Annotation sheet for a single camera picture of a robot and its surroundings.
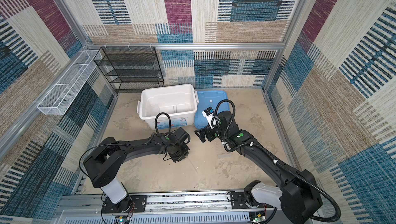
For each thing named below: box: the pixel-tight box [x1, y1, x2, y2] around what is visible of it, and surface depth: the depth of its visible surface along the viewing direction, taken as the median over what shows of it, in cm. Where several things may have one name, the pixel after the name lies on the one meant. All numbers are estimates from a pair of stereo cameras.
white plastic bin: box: [136, 84, 200, 130], surface depth 101 cm
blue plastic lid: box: [194, 90, 230, 130], surface depth 105 cm
